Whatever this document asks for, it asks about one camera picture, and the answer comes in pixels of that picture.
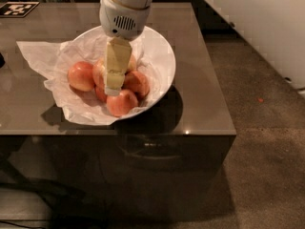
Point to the right red apple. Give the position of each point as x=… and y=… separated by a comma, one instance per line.
x=138, y=83

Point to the left red apple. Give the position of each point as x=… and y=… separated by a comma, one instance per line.
x=80, y=76

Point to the white bowl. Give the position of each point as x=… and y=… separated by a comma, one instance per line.
x=154, y=55

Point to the white crumpled paper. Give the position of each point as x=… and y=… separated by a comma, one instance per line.
x=52, y=60

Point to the dark cabinet with table top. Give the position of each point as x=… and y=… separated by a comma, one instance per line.
x=162, y=166

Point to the small hidden red apple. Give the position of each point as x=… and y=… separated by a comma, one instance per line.
x=100, y=93

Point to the yellow-red apple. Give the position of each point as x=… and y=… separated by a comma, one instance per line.
x=98, y=73

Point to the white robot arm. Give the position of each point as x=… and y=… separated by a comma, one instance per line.
x=274, y=28

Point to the black white fiducial marker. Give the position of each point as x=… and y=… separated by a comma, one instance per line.
x=17, y=9

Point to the front red apple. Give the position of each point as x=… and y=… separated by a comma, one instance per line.
x=121, y=104

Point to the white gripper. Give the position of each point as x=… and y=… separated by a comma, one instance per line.
x=122, y=20

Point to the dark object at left edge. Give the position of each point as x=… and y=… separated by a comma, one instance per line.
x=2, y=60

